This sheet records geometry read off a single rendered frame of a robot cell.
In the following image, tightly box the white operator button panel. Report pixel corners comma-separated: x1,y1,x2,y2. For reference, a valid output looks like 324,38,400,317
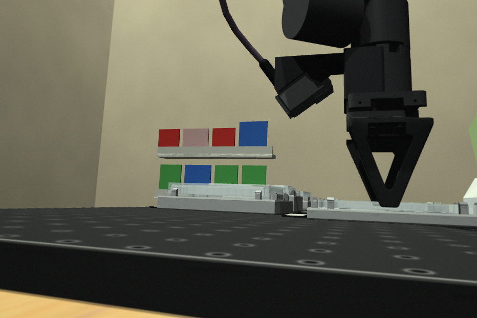
463,178,477,205

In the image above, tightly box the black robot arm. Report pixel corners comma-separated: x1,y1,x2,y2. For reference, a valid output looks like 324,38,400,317
274,0,410,119

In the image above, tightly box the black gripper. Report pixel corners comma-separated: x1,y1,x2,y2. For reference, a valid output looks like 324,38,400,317
346,44,433,208

